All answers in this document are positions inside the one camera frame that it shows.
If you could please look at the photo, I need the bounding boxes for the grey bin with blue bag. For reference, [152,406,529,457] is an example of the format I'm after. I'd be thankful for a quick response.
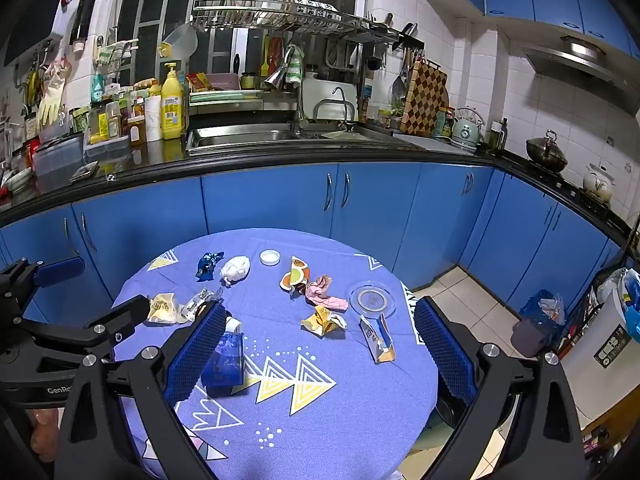
[511,289,566,358]

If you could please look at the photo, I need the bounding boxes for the blue lower kitchen cabinets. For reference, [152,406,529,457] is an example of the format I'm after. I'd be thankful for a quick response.
[0,160,626,321]

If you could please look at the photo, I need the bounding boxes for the kitchen window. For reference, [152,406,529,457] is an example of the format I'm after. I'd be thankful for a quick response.
[115,0,362,92]

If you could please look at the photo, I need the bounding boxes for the white paper roll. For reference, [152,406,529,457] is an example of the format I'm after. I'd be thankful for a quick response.
[145,95,164,141]

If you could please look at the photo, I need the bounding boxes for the steel range hood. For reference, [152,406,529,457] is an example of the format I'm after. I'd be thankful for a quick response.
[522,35,621,86]

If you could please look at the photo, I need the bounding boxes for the clear plastic storage box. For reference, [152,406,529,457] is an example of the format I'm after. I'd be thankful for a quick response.
[31,132,86,177]

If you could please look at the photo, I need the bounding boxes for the clear round plastic lid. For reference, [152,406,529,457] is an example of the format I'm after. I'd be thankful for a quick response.
[349,280,397,318]

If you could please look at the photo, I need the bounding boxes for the steel dish rack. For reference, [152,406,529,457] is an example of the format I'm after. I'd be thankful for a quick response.
[190,0,426,51]

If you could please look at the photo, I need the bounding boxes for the black trash bin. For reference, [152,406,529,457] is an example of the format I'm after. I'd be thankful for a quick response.
[434,394,506,431]

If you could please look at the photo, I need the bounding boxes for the silver pill blister pack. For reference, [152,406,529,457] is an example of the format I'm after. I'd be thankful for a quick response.
[180,287,224,322]

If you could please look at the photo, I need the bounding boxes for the blue foil candy wrapper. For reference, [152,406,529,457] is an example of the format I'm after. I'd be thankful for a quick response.
[195,251,226,281]

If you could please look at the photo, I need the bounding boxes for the white tissue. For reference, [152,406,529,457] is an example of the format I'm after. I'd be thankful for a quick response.
[220,256,251,288]

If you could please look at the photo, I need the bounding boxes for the curved chrome tap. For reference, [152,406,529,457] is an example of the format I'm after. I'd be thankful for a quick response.
[313,86,357,128]

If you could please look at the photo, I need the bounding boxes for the dark jar with white lid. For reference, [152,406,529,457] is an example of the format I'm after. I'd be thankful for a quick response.
[200,316,247,398]

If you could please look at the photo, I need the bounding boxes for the pale green kettle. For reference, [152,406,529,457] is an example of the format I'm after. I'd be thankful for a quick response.
[451,106,486,153]

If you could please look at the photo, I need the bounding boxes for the black wall dispenser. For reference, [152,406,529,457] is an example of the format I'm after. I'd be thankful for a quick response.
[70,0,99,45]

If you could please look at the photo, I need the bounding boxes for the yellow detergent bottle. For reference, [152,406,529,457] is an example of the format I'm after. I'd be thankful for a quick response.
[160,62,187,141]

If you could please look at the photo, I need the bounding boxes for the glass oil bottle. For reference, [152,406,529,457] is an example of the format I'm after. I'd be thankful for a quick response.
[489,117,509,155]

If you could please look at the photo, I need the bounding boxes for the pale yellow snack wrapper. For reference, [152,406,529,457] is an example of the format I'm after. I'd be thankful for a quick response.
[145,292,188,326]

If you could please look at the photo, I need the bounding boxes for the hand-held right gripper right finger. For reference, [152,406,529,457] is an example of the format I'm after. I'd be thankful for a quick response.
[414,296,586,480]

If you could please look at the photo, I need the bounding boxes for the yellow rubber gloves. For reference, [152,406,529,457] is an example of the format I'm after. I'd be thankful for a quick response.
[37,57,73,128]

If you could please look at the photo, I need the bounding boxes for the chrome kitchen faucet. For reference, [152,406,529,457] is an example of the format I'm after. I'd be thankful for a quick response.
[263,45,307,131]

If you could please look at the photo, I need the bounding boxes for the checkered wooden cutting board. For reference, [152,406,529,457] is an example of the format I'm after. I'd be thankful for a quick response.
[400,57,449,138]

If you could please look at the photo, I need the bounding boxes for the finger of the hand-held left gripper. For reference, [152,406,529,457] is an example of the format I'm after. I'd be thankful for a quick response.
[0,257,85,311]
[15,296,152,361]

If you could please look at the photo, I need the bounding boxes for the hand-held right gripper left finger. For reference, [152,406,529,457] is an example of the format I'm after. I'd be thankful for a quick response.
[54,300,227,480]

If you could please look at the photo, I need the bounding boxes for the dark wok with lid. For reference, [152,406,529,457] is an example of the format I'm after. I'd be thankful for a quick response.
[526,130,569,173]

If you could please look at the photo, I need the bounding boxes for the pink paper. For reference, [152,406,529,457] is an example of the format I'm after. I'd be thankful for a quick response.
[305,275,349,311]

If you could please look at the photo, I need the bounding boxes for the black kitchen countertop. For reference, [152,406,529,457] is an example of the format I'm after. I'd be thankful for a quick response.
[0,132,636,241]

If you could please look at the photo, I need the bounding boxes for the person's left hand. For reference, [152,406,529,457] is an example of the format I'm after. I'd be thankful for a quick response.
[30,407,63,463]

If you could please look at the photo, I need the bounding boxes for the group of condiment bottles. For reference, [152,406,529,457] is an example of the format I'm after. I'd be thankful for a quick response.
[85,80,163,156]

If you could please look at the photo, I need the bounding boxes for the steel kitchen sink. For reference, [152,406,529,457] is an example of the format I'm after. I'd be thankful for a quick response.
[186,124,401,153]

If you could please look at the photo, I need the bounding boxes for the white drink carton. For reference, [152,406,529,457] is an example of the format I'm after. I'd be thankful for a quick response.
[359,312,397,363]

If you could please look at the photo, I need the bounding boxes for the white ceramic pot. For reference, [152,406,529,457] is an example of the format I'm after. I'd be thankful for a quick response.
[582,162,617,203]

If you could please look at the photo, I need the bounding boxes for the pink plastic basket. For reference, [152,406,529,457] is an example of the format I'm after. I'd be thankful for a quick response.
[205,72,242,92]

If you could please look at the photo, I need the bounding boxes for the purple printed tablecloth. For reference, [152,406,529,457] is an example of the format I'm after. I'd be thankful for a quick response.
[111,228,441,480]

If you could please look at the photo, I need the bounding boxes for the orange and green wrapper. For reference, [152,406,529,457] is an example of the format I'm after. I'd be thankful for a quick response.
[280,256,313,295]

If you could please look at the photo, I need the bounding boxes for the large white bucket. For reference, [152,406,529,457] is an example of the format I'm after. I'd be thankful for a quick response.
[560,280,640,421]

